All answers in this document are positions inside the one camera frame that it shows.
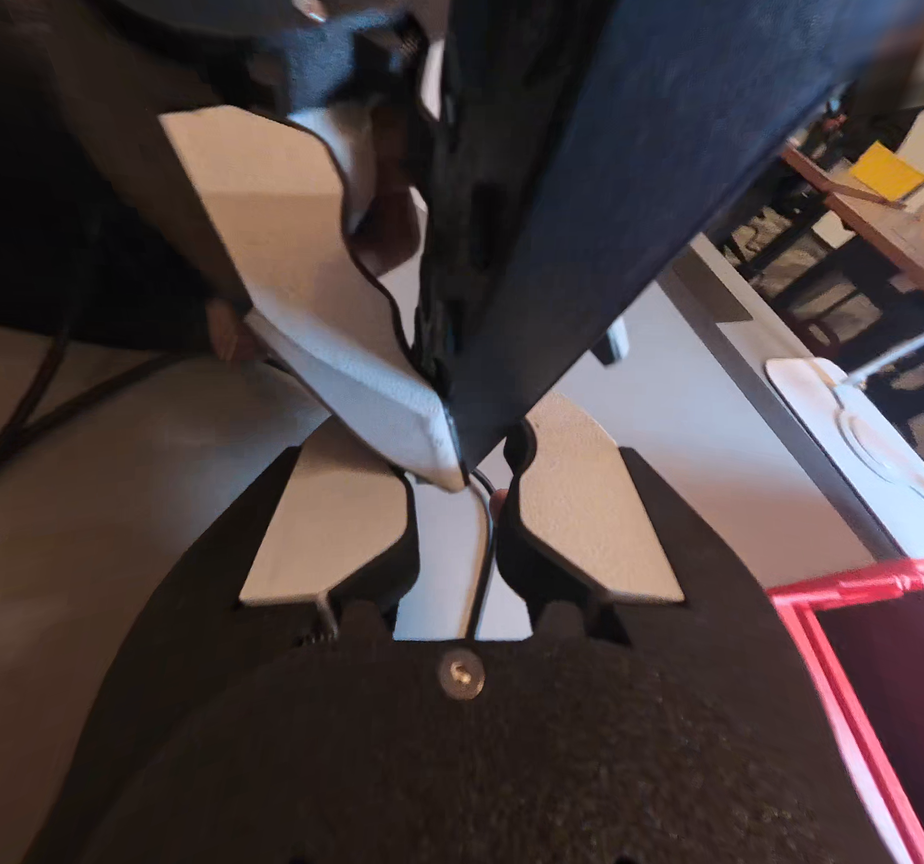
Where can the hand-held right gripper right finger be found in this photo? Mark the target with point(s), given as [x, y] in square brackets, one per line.
[585, 510]

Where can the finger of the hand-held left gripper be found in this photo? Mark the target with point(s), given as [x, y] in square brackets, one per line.
[433, 77]
[289, 243]

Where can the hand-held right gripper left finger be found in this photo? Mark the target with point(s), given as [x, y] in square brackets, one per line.
[332, 525]

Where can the black box usb hub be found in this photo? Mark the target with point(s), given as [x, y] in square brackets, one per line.
[613, 157]

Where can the red plastic bin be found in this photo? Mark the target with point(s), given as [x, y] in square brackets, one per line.
[837, 586]

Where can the person's left hand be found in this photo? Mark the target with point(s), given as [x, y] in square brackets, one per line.
[234, 334]

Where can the long black tape strip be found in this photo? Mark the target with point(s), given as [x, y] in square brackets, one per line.
[779, 402]

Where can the black bin divider panel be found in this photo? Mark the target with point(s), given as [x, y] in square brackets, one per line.
[888, 698]

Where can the wooden table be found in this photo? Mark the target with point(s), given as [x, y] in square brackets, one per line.
[888, 236]

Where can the yellow paper pad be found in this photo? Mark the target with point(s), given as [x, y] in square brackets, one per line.
[888, 171]

